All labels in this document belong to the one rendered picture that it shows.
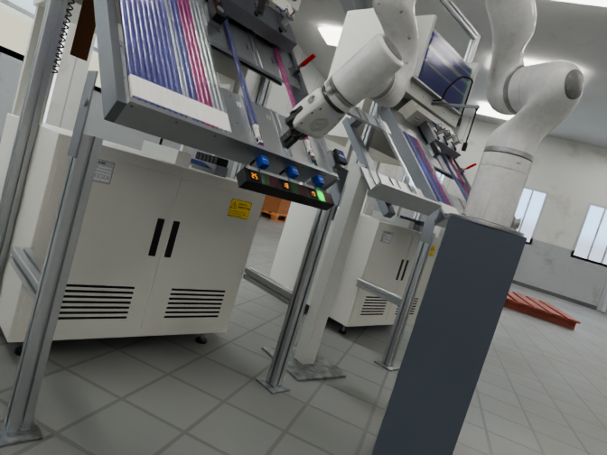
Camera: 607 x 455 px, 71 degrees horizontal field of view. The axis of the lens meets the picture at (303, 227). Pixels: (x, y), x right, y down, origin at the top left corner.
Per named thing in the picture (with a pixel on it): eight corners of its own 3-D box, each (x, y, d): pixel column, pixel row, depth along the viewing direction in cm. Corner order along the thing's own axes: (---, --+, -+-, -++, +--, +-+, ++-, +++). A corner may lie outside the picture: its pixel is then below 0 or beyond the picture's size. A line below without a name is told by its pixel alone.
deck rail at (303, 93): (325, 190, 136) (340, 180, 133) (322, 189, 135) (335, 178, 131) (274, 38, 166) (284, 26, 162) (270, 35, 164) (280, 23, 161)
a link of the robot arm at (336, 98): (337, 96, 88) (327, 105, 90) (361, 110, 95) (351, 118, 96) (325, 67, 92) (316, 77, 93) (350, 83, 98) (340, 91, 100)
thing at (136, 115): (322, 189, 135) (338, 177, 131) (113, 123, 87) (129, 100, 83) (320, 185, 135) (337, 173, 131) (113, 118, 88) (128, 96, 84)
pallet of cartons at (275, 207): (263, 211, 883) (269, 191, 879) (303, 224, 857) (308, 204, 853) (236, 208, 766) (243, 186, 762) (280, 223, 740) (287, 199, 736)
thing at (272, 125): (326, 181, 134) (333, 176, 132) (118, 110, 86) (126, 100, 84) (310, 134, 142) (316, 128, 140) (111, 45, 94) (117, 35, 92)
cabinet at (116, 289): (222, 348, 160) (267, 190, 155) (2, 365, 110) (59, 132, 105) (149, 286, 205) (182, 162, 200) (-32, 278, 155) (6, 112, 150)
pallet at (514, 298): (484, 290, 639) (487, 283, 638) (549, 311, 612) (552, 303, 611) (495, 304, 513) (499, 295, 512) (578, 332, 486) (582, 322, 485)
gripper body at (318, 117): (328, 100, 89) (292, 132, 96) (356, 116, 97) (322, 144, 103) (318, 74, 92) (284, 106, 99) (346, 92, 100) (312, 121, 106)
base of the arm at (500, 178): (516, 236, 117) (538, 172, 115) (530, 238, 99) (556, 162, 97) (446, 217, 123) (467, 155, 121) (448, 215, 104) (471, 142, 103)
